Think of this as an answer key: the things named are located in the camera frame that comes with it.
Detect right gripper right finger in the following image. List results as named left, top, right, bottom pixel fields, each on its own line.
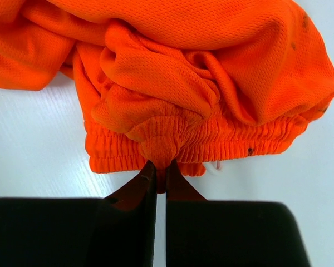
left=166, top=161, right=310, bottom=267

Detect orange mesh shorts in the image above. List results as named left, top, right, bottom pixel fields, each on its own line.
left=0, top=1, right=334, bottom=189

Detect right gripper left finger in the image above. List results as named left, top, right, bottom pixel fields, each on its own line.
left=0, top=162, right=156, bottom=266

